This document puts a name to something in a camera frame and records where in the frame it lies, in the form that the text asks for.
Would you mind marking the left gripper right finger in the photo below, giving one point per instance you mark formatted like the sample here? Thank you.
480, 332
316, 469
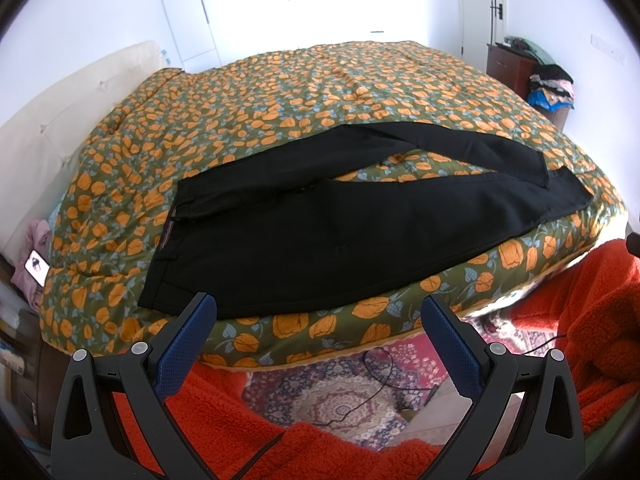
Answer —
546, 440

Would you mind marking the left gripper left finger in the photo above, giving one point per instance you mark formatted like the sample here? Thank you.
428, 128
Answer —
89, 440

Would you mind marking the black pants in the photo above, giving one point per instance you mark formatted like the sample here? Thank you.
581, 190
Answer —
348, 214

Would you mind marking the wooden bedside table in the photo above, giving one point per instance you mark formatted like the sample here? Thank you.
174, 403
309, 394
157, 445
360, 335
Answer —
32, 372

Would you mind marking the red fleece garment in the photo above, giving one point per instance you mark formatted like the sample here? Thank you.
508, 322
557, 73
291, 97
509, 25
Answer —
594, 306

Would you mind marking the white smartphone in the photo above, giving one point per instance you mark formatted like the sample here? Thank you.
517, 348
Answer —
37, 267

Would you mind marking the patterned floor rug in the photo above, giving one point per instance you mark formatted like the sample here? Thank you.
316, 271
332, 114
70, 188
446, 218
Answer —
375, 399

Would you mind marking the floral orange green bedspread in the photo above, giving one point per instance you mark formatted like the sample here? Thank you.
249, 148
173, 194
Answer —
176, 124

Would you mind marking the pink cloth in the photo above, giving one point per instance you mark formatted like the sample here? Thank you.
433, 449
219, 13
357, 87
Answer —
38, 237

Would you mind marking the cream padded headboard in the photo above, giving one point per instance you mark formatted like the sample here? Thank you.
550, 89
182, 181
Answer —
41, 141

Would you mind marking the pile of clothes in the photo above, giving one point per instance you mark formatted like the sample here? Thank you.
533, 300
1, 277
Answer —
549, 86

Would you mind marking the dark red wooden cabinet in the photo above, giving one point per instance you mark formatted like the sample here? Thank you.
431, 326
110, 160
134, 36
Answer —
511, 69

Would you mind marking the white door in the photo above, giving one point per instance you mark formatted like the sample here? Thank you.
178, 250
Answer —
483, 23

